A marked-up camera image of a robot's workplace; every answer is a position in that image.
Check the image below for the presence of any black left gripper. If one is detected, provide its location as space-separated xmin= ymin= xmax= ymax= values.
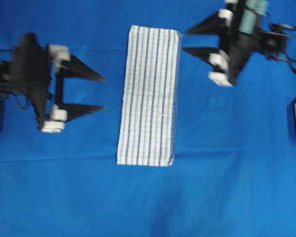
xmin=8 ymin=33 xmax=105 ymax=133

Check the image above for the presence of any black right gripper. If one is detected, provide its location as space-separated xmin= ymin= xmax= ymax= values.
xmin=182 ymin=0 xmax=269 ymax=87

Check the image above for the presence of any blue white striped towel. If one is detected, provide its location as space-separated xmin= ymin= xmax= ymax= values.
xmin=117 ymin=25 xmax=182 ymax=167

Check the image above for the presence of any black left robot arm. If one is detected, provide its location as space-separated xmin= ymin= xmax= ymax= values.
xmin=0 ymin=33 xmax=105 ymax=133

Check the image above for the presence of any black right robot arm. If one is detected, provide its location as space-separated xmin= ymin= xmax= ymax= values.
xmin=183 ymin=0 xmax=296 ymax=87

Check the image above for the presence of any blue tablecloth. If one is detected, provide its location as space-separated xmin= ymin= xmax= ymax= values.
xmin=0 ymin=0 xmax=296 ymax=237

